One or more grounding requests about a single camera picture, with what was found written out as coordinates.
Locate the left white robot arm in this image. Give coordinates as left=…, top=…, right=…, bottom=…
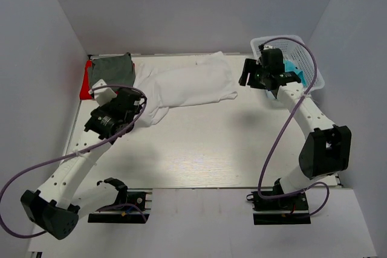
left=21, top=85, right=147, bottom=240

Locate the white t shirt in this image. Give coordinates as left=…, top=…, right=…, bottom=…
left=134, top=51, right=238, bottom=127

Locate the white plastic basket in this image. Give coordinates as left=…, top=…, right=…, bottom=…
left=250, top=35, right=314, bottom=88

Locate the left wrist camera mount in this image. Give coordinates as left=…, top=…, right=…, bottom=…
left=88, top=79, right=117, bottom=106

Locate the blue t shirt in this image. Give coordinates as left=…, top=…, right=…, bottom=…
left=265, top=60, right=307, bottom=100

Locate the folded grey t shirt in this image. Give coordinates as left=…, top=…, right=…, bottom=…
left=87, top=53, right=135, bottom=87

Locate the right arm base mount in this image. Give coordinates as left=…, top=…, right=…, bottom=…
left=246, top=191, right=311, bottom=225

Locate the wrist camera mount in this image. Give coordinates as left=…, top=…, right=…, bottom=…
left=257, top=44, right=275, bottom=52
left=88, top=79, right=117, bottom=106

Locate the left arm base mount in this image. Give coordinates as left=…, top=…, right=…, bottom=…
left=88, top=178, right=152, bottom=224

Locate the folded red t shirt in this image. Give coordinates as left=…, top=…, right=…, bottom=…
left=79, top=60, right=93, bottom=100

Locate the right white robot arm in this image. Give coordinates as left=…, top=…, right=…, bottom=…
left=239, top=48, right=352, bottom=209

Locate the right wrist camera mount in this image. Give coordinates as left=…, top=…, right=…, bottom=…
left=257, top=44, right=275, bottom=52

